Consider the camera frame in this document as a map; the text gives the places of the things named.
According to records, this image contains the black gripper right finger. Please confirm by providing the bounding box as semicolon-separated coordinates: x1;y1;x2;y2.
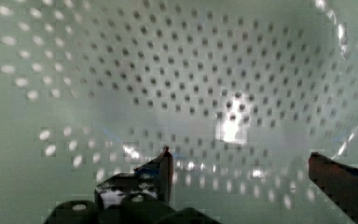
308;152;358;224

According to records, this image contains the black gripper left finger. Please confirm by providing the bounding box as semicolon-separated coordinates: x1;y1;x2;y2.
94;146;173;209

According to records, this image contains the mint green oval strainer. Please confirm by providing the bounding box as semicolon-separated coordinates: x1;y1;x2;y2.
0;0;358;224

